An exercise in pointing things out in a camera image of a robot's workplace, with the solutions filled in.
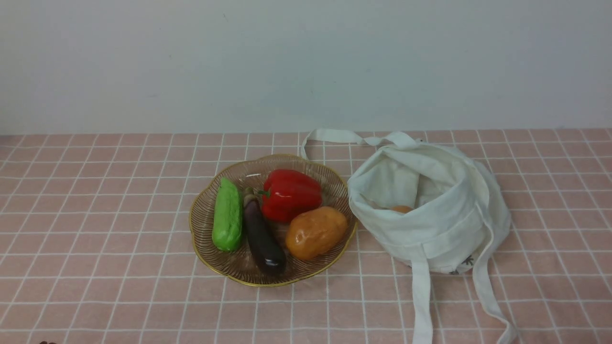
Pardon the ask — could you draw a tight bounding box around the gold wire basket plate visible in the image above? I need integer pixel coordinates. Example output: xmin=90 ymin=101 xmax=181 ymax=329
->
xmin=189 ymin=154 xmax=358 ymax=287

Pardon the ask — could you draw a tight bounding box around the brown potato in basket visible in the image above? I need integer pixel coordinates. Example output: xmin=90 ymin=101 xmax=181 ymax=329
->
xmin=285 ymin=206 xmax=349 ymax=260

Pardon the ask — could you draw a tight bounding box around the red bell pepper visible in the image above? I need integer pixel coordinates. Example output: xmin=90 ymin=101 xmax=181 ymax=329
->
xmin=258 ymin=169 xmax=323 ymax=224

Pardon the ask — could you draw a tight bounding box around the dark purple eggplant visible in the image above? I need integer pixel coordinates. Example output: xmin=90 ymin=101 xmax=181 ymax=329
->
xmin=243 ymin=187 xmax=286 ymax=276

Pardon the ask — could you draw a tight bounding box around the white cloth bag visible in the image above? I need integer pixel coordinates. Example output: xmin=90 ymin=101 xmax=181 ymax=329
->
xmin=300 ymin=129 xmax=517 ymax=344

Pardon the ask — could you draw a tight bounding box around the green cucumber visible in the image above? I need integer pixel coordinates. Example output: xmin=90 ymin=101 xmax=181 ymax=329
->
xmin=212 ymin=178 xmax=243 ymax=252

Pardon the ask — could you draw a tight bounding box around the orange-brown potato from bag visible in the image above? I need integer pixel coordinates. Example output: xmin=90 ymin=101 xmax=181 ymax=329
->
xmin=390 ymin=205 xmax=413 ymax=214

